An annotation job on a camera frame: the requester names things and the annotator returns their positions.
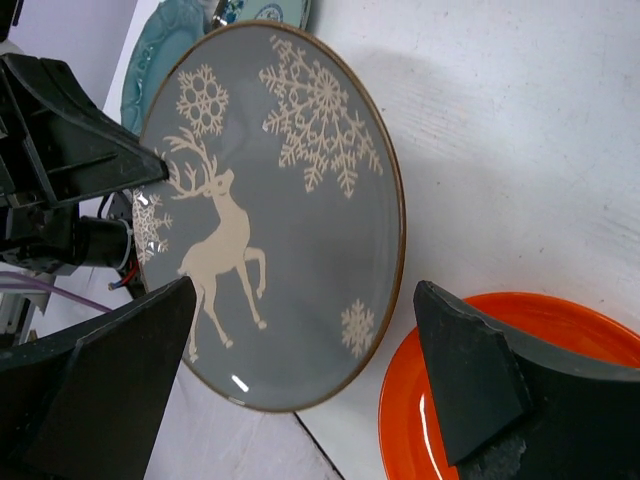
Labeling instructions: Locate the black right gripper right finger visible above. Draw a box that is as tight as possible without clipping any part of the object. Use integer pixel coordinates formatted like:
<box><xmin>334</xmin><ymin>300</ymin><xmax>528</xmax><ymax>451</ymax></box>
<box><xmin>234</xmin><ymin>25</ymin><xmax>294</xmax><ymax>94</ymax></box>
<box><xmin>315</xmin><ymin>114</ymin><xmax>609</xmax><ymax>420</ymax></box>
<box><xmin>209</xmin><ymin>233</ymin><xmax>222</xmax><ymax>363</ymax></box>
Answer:
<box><xmin>413</xmin><ymin>281</ymin><xmax>639</xmax><ymax>479</ymax></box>

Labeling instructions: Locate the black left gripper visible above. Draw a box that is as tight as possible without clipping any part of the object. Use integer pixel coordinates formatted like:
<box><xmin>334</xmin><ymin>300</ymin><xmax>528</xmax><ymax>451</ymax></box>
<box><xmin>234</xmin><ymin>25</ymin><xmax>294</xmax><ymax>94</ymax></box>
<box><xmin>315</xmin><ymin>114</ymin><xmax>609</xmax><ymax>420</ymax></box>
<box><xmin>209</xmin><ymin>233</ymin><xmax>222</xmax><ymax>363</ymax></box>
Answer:
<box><xmin>1</xmin><ymin>53</ymin><xmax>168</xmax><ymax>275</ymax></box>

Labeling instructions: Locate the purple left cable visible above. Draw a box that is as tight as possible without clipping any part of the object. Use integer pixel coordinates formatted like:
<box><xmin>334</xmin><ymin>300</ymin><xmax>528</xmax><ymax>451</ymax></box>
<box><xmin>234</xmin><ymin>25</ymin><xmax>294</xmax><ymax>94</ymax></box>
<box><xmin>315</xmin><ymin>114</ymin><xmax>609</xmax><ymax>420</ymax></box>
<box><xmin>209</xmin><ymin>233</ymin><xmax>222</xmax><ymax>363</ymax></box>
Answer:
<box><xmin>0</xmin><ymin>272</ymin><xmax>109</xmax><ymax>314</ymax></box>

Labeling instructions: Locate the teal scalloped plate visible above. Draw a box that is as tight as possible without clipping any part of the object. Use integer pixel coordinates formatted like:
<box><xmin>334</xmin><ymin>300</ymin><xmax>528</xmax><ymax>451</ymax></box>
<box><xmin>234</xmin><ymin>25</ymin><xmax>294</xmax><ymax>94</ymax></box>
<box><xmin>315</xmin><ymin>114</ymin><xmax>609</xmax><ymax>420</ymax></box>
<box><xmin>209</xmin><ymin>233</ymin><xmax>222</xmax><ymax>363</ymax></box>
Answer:
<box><xmin>120</xmin><ymin>0</ymin><xmax>218</xmax><ymax>135</ymax></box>

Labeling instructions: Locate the orange plate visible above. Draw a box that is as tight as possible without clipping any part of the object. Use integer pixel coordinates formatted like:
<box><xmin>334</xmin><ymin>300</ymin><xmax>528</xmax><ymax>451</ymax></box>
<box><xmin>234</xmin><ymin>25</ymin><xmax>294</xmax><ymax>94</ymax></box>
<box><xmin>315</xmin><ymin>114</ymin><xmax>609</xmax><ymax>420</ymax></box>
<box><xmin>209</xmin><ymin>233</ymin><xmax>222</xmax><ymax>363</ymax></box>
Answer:
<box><xmin>378</xmin><ymin>292</ymin><xmax>639</xmax><ymax>479</ymax></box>

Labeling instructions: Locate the blue patterned small plate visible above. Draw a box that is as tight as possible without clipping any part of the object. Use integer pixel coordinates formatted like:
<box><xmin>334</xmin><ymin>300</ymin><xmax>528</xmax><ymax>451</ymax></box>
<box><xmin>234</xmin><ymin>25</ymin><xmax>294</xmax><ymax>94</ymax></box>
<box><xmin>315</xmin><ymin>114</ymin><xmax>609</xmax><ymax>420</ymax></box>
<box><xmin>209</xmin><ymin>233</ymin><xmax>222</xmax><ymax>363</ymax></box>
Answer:
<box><xmin>210</xmin><ymin>0</ymin><xmax>311</xmax><ymax>29</ymax></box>

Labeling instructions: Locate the grey plate with deer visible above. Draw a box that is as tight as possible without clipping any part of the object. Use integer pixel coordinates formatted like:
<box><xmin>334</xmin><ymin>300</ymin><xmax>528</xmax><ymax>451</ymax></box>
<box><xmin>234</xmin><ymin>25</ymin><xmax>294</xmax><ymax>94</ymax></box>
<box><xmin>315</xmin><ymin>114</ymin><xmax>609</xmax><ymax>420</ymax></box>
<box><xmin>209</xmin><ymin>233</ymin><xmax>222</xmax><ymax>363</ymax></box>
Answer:
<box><xmin>133</xmin><ymin>20</ymin><xmax>406</xmax><ymax>413</ymax></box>

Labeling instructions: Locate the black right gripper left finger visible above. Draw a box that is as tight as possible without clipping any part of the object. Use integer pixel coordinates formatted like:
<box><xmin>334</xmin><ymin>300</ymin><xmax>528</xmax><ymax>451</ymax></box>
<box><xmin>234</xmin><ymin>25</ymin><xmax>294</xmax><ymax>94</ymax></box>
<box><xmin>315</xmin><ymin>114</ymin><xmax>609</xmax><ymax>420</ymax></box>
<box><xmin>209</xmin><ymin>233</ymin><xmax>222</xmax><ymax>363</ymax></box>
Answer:
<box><xmin>1</xmin><ymin>277</ymin><xmax>196</xmax><ymax>479</ymax></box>

